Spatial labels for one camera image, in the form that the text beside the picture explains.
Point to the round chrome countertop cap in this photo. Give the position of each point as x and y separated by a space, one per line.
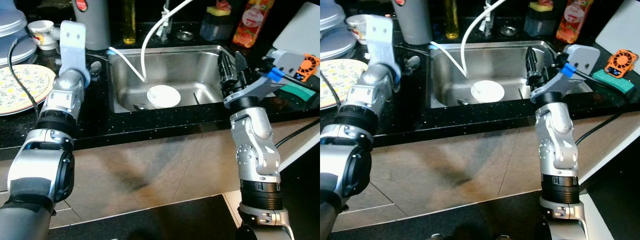
508 30
185 35

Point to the stainless steel sink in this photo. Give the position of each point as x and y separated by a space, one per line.
200 70
510 60

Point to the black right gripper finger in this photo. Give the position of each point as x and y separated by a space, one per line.
532 61
241 61
226 65
546 61

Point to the stack of grey plates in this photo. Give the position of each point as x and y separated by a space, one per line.
332 30
12 30

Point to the small orange fan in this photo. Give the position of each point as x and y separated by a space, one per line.
621 62
309 65

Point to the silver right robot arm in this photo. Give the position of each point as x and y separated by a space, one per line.
557 145
257 150

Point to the dark sponge holder dispenser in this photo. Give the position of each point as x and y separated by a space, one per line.
215 27
539 24

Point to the green sponge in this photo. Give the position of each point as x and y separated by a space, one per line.
297 92
615 82

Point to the chrome faucet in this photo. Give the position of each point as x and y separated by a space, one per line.
488 22
164 27

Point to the yellow sponge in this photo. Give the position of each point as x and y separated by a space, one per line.
219 9
541 5

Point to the metal spoon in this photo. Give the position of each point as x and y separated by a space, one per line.
411 62
96 68

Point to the dark floor mat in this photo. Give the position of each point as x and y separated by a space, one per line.
150 220
450 220

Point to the white cutting board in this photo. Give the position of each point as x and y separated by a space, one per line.
300 27
620 22

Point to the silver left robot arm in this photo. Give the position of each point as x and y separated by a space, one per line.
42 165
345 150

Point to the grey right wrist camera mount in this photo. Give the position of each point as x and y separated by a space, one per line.
260 87
575 62

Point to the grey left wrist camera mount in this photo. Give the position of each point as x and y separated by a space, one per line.
74 50
382 45

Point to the yellow oil bottle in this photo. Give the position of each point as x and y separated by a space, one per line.
129 22
452 20

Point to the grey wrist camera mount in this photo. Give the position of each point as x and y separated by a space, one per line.
575 62
74 50
382 45
260 87

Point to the white floral teacup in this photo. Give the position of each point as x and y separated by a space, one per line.
42 34
357 27

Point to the floral patterned plate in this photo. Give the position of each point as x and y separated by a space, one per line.
337 82
20 90

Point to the grey kettle with red button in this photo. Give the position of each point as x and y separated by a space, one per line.
95 25
415 22

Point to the white bowl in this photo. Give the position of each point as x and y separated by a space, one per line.
164 96
488 91

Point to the red orange dish soap bottle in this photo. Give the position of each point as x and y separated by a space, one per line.
574 20
252 22

